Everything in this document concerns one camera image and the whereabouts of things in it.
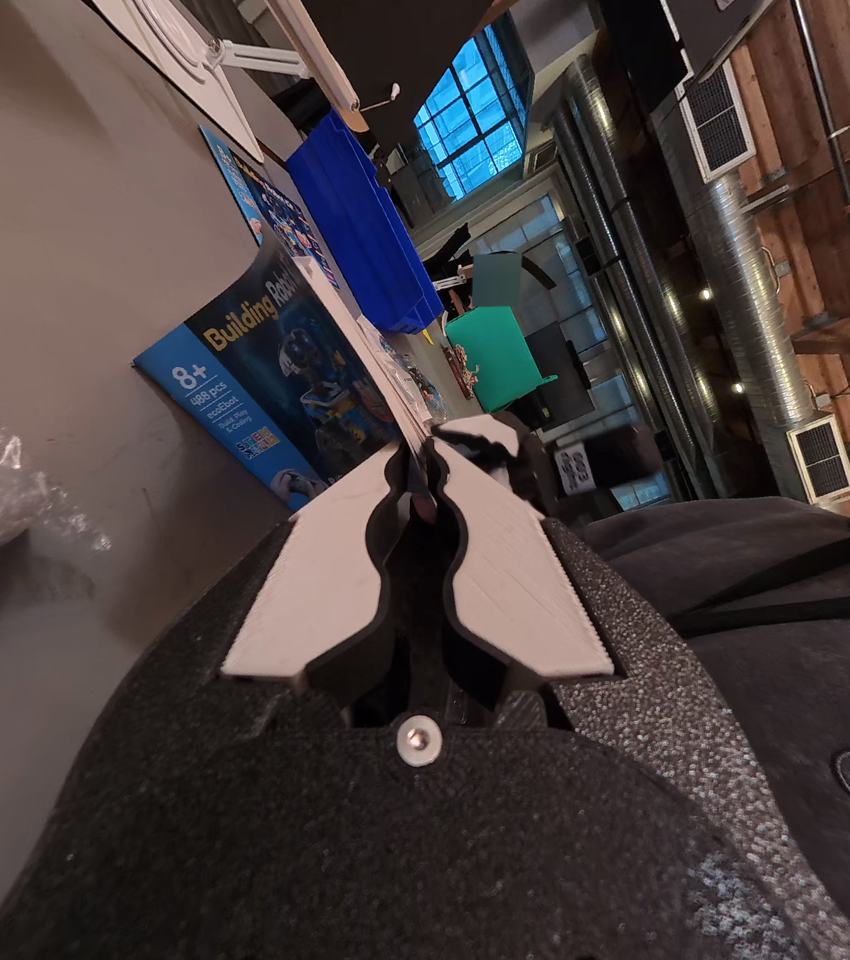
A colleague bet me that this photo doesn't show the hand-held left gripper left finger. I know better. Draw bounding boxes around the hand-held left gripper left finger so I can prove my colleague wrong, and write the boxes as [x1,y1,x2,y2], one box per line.
[219,438,411,711]

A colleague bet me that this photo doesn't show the white air vent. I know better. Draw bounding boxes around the white air vent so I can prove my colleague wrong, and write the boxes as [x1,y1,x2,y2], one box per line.
[678,60,757,181]
[786,414,850,505]

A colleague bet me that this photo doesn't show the grey ceiling unit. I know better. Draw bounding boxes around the grey ceiling unit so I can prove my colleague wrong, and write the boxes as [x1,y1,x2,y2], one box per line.
[661,0,778,76]

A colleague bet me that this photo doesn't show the wooden model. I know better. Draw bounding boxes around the wooden model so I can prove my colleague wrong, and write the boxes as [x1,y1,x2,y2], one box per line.
[446,341,482,399]

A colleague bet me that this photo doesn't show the small blue leaflet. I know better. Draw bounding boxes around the small blue leaflet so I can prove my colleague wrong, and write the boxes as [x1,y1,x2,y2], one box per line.
[132,246,429,513]

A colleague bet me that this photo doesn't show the large blue instruction booklet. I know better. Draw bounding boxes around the large blue instruction booklet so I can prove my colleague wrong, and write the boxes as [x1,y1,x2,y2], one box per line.
[198,123,341,295]

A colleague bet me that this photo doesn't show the teal folder stand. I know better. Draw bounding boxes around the teal folder stand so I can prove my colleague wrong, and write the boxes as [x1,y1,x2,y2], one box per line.
[443,306,561,415]

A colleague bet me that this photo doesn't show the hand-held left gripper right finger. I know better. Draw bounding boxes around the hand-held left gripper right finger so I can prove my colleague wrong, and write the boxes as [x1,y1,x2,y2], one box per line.
[427,437,615,711]

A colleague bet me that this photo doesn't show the black display board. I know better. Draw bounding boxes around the black display board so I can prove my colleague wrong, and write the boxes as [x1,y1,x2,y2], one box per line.
[526,322,597,432]

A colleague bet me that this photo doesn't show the long silver ventilation duct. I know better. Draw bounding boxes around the long silver ventilation duct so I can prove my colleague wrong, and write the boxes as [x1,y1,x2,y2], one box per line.
[556,56,722,500]

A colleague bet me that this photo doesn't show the blue plastic bin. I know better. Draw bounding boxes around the blue plastic bin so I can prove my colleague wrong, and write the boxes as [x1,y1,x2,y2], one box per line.
[286,108,446,336]

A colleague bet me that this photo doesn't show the large silver ventilation duct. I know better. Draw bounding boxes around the large silver ventilation duct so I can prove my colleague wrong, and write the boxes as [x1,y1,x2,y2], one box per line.
[653,90,823,500]

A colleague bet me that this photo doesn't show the small clear bag blue pieces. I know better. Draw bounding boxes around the small clear bag blue pieces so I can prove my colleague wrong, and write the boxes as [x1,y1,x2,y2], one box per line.
[387,352,456,421]

